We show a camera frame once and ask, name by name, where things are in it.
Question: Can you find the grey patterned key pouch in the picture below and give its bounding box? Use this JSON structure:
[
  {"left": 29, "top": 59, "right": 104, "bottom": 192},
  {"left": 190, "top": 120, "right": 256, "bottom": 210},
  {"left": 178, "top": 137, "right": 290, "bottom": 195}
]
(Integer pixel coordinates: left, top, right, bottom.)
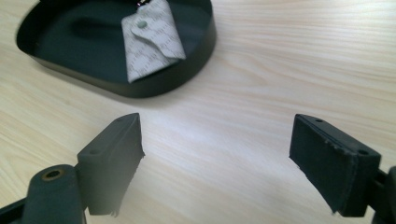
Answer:
[{"left": 120, "top": 0, "right": 188, "bottom": 84}]

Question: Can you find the black key rack with tray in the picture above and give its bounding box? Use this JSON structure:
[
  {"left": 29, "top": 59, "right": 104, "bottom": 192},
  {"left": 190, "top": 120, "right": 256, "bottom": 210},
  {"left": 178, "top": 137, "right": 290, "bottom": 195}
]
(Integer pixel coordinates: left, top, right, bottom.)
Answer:
[{"left": 15, "top": 0, "right": 218, "bottom": 99}]

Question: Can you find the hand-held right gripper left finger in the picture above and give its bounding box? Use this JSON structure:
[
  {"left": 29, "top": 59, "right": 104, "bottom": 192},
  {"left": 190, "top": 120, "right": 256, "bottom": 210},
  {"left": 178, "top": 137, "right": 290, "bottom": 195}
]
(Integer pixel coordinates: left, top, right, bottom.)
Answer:
[{"left": 76, "top": 112, "right": 146, "bottom": 217}]

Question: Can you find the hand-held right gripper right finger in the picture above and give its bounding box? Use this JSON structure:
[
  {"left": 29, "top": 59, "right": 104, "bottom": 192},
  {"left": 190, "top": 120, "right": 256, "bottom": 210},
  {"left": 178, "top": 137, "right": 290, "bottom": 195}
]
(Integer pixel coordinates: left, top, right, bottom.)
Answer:
[{"left": 289, "top": 113, "right": 383, "bottom": 218}]

